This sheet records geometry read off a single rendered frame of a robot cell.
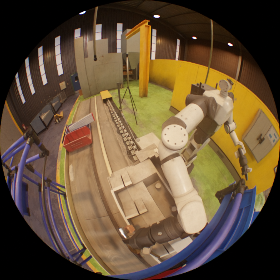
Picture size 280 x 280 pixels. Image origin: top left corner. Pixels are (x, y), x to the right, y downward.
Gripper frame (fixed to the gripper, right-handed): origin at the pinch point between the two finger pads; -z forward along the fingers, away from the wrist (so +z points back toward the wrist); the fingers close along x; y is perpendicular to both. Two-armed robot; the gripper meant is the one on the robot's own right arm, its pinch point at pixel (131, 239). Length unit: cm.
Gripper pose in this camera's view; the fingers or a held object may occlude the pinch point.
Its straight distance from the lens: 39.6
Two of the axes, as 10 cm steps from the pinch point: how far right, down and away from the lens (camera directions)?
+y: -4.6, -6.8, 5.7
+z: 8.1, -5.8, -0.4
